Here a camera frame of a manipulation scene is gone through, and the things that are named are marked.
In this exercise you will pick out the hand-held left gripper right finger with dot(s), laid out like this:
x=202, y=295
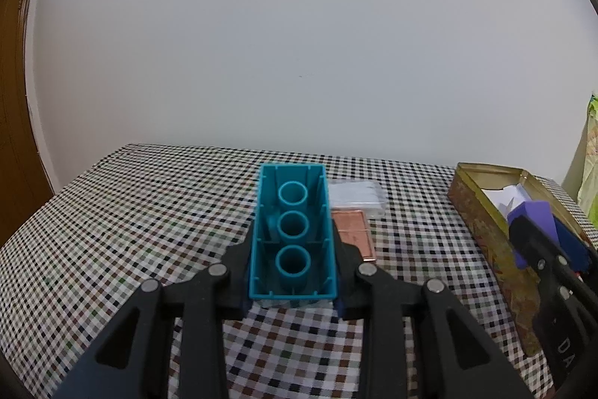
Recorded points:
x=348, y=282

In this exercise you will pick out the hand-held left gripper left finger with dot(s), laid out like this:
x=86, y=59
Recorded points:
x=236, y=277

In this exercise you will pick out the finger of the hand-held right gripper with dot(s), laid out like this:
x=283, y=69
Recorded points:
x=530, y=240
x=572, y=244

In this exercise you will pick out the teal building block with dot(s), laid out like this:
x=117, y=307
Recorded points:
x=322, y=282

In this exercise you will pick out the purple box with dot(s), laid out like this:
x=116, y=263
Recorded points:
x=537, y=212

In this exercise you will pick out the gold tin box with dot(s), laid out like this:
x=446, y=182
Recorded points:
x=481, y=216

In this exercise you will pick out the copper coloured box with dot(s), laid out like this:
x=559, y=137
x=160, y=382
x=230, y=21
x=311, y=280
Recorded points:
x=355, y=235

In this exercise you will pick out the white paper lining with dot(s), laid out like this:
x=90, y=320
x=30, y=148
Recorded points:
x=502, y=198

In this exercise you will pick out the green plastic bag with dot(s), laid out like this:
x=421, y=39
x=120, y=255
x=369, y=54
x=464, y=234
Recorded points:
x=589, y=174

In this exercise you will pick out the clear plastic packet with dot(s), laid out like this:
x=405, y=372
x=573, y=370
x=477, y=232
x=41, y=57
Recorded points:
x=355, y=195

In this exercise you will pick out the brown wooden door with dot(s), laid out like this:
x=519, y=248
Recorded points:
x=14, y=123

